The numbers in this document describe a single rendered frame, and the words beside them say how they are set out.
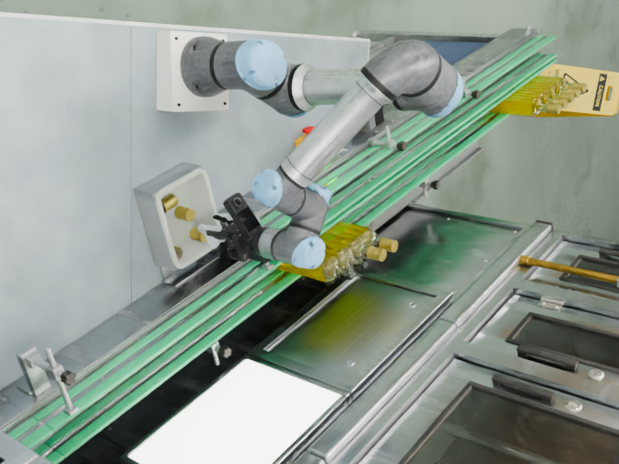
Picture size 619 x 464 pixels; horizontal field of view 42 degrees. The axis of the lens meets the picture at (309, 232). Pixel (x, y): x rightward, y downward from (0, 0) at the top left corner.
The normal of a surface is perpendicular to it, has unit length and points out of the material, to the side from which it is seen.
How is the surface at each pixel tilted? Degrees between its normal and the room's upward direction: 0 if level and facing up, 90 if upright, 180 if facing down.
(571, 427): 90
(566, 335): 90
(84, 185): 0
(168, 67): 90
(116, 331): 90
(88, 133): 0
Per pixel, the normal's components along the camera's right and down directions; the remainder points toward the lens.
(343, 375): -0.17, -0.88
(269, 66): 0.69, 0.07
